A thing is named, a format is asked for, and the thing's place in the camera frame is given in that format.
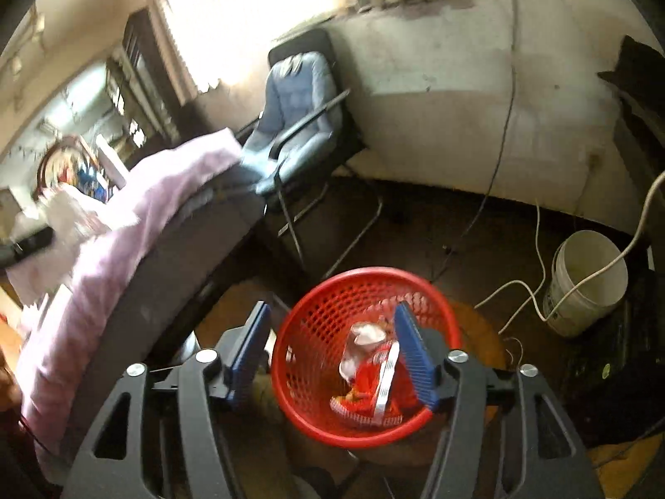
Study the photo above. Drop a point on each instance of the red white snack wrapper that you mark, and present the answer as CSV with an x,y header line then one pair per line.
x,y
382,395

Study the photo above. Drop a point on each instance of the black chair with blue cushion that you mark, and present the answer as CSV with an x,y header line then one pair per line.
x,y
305,130

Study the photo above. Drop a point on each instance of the blue fish oil bottle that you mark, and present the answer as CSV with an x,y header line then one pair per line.
x,y
90,181

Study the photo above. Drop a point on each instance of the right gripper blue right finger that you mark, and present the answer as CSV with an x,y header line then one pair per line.
x,y
422,351

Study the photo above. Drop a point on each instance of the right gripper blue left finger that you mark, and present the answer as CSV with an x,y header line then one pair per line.
x,y
246,353

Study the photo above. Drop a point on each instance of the red box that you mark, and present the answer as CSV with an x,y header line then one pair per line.
x,y
112,164

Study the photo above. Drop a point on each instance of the purple tablecloth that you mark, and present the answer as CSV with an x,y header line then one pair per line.
x,y
88,285

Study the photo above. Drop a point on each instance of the round framed fruit picture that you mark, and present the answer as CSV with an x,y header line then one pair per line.
x,y
62,163

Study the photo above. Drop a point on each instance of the red plastic waste basket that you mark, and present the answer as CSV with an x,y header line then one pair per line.
x,y
337,370

